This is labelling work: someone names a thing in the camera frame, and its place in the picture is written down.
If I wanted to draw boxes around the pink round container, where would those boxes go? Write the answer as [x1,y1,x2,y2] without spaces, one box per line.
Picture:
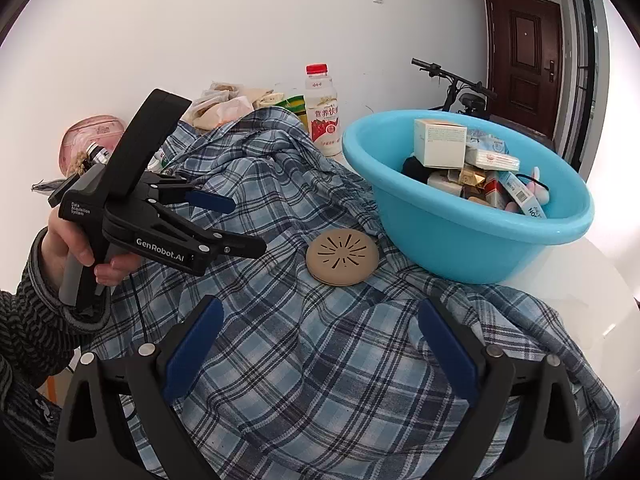
[58,115,126,177]

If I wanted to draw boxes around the left forearm striped sleeve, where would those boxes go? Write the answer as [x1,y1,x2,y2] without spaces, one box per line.
[1,230,111,479]

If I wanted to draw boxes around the red cap milk bottle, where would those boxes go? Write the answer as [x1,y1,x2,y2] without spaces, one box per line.
[304,63,342,157]

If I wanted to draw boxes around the person's left hand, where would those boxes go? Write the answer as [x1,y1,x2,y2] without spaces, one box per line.
[40,208,142,290]

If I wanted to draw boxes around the tan round slotted disc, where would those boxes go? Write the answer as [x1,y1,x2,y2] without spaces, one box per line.
[306,229,380,287]

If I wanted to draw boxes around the dark wooden door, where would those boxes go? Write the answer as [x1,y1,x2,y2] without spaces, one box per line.
[486,0,562,140]

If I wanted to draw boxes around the white blue tube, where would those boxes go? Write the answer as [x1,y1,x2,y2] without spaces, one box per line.
[498,171,547,219]

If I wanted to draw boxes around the red white flat box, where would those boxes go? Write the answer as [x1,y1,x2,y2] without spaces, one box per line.
[465,148,521,172]

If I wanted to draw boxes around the white square box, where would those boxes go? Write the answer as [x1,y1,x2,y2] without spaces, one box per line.
[413,118,468,169]

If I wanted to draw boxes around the blue plaid cloth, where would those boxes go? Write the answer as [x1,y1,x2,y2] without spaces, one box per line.
[90,108,620,479]

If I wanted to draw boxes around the green yellow package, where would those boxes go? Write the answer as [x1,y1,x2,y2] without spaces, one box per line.
[278,94,309,130]

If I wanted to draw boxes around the crumpled paper bags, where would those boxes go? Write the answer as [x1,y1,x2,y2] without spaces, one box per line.
[181,81,285,131]

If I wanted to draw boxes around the bicycle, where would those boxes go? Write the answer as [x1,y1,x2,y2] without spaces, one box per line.
[411,58,497,120]

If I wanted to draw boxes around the blue plastic basin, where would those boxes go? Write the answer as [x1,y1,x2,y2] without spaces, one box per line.
[343,110,594,284]

